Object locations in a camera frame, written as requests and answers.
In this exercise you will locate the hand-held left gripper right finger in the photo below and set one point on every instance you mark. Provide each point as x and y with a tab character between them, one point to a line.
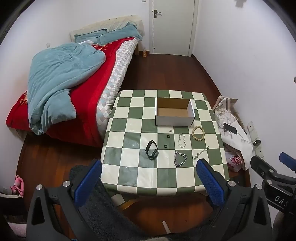
209	178

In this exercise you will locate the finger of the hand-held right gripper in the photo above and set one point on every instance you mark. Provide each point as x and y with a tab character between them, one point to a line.
288	160
263	168

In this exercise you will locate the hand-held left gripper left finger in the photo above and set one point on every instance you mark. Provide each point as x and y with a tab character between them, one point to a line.
89	178

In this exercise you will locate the black smart band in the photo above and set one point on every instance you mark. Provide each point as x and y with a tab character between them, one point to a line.
152	154

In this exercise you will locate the white cardboard box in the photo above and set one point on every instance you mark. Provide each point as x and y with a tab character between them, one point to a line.
173	121

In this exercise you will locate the black charger plug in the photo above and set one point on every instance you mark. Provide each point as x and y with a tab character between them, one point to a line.
257	142

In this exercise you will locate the white plastic bag red print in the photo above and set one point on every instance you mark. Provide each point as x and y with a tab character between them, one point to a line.
234	161

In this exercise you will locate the white paper bag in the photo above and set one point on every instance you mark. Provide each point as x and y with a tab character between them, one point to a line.
238	148

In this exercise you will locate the black smartphone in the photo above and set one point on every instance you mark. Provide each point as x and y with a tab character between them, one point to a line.
230	128

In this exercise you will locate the green white checkered tablecloth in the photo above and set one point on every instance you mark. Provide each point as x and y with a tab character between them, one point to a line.
129	143

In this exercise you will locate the white paper scrap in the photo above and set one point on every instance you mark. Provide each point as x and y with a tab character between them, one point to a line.
166	227

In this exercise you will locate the white grid pattern tote bag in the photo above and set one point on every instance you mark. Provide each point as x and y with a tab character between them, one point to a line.
222	113

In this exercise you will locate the pink slippers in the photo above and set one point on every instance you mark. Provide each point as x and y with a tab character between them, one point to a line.
18	185

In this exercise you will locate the red blanket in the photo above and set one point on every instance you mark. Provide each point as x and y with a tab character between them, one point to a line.
90	97

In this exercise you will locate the teal duvet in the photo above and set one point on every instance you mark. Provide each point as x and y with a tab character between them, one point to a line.
60	78

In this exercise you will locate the diamond pattern quilt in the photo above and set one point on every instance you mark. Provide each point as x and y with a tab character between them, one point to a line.
118	74

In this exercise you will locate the orange bottle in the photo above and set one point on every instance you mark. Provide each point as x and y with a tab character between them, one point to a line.
145	52

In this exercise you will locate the teal pillow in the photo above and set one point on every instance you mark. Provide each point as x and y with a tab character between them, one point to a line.
89	36

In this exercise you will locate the teal folded blanket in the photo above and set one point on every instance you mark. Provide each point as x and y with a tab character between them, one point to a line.
124	33

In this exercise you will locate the white door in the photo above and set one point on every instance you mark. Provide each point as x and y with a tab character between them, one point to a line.
173	27

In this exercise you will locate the cream bed headboard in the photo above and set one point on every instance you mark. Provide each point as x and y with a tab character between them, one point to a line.
101	23

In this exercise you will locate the white wall socket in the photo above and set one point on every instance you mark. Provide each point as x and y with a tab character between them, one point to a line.
259	152

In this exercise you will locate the white wall switch plate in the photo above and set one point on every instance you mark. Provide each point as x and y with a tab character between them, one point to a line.
254	136
250	127

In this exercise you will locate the wooden bed frame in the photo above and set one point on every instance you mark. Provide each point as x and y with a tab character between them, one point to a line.
137	49

